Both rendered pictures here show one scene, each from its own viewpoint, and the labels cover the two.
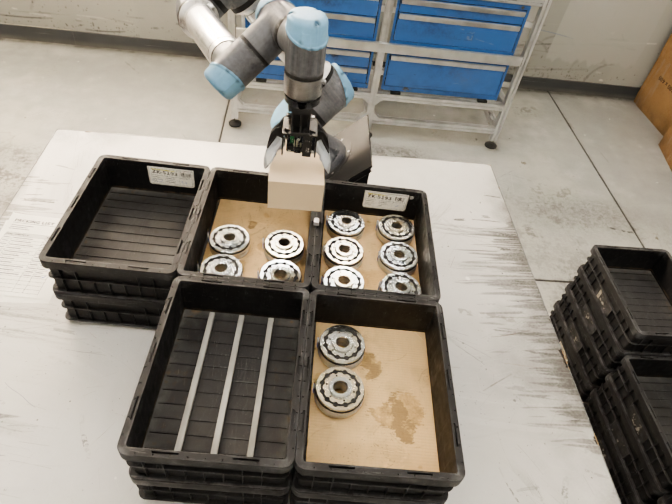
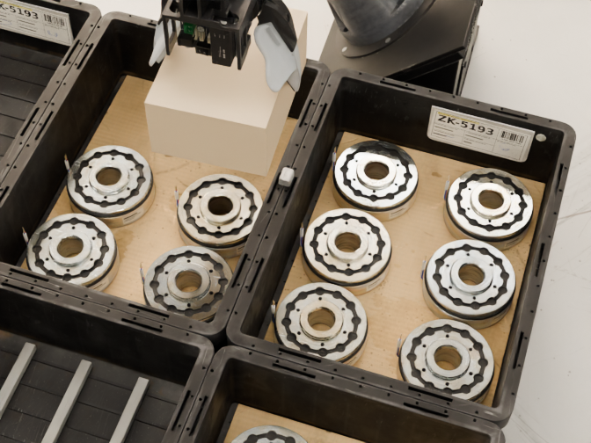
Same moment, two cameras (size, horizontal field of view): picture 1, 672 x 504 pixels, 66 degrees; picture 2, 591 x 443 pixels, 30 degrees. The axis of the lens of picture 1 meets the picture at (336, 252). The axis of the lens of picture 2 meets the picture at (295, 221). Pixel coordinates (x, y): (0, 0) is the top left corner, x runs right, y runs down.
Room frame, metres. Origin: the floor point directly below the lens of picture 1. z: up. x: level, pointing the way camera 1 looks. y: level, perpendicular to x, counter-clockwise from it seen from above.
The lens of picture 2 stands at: (0.27, -0.22, 1.92)
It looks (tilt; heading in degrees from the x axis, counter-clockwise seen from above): 55 degrees down; 22
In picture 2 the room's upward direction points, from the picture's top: 1 degrees clockwise
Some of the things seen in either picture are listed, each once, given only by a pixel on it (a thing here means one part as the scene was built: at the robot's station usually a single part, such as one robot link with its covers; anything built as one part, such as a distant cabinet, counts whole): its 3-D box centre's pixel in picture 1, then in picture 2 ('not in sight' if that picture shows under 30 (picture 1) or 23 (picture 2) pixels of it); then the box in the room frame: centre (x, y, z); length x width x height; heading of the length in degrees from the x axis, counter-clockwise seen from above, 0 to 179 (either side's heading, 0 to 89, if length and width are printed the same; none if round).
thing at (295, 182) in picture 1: (296, 174); (229, 81); (0.94, 0.12, 1.08); 0.16 x 0.12 x 0.07; 8
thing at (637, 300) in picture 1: (620, 326); not in sight; (1.27, -1.10, 0.37); 0.40 x 0.30 x 0.45; 8
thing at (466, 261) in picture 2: (399, 254); (470, 275); (0.96, -0.17, 0.86); 0.05 x 0.05 x 0.01
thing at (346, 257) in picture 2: (344, 249); (347, 243); (0.95, -0.02, 0.86); 0.05 x 0.05 x 0.01
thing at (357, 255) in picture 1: (344, 250); (347, 245); (0.95, -0.02, 0.86); 0.10 x 0.10 x 0.01
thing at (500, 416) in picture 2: (374, 237); (411, 231); (0.95, -0.09, 0.92); 0.40 x 0.30 x 0.02; 5
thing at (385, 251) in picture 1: (398, 255); (470, 277); (0.96, -0.17, 0.86); 0.10 x 0.10 x 0.01
